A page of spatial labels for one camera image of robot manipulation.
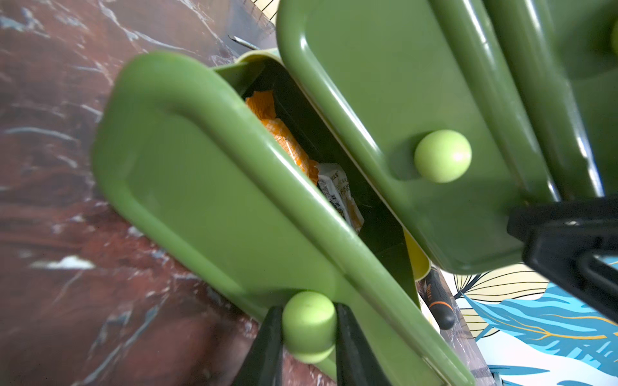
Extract black orange screwdriver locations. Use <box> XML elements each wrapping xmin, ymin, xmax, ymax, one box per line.
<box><xmin>424</xmin><ymin>266</ymin><xmax>457</xmax><ymax>331</ymax></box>

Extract green top drawer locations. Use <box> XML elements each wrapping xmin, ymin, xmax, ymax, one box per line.
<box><xmin>484</xmin><ymin>1</ymin><xmax>617</xmax><ymax>199</ymax></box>

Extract white orange snack packet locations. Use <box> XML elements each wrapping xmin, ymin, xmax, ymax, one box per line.
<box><xmin>317</xmin><ymin>163</ymin><xmax>365</xmax><ymax>233</ymax></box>

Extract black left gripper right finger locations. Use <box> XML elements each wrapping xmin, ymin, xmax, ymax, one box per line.
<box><xmin>335</xmin><ymin>302</ymin><xmax>392</xmax><ymax>386</ymax></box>

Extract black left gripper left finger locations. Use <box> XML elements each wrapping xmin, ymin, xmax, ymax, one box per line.
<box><xmin>232</xmin><ymin>307</ymin><xmax>283</xmax><ymax>386</ymax></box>

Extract light green drawer cabinet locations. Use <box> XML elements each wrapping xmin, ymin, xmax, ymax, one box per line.
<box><xmin>214</xmin><ymin>50</ymin><xmax>431</xmax><ymax>284</ymax></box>

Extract green drawer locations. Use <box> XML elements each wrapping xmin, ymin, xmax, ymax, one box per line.
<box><xmin>277</xmin><ymin>1</ymin><xmax>559</xmax><ymax>274</ymax></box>
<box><xmin>484</xmin><ymin>1</ymin><xmax>617</xmax><ymax>199</ymax></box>
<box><xmin>92</xmin><ymin>51</ymin><xmax>475</xmax><ymax>385</ymax></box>

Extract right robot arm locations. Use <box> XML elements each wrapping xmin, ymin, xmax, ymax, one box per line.
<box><xmin>507</xmin><ymin>196</ymin><xmax>617</xmax><ymax>322</ymax></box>

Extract green bottom drawer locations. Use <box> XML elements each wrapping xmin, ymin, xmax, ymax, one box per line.
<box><xmin>92</xmin><ymin>51</ymin><xmax>475</xmax><ymax>385</ymax></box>

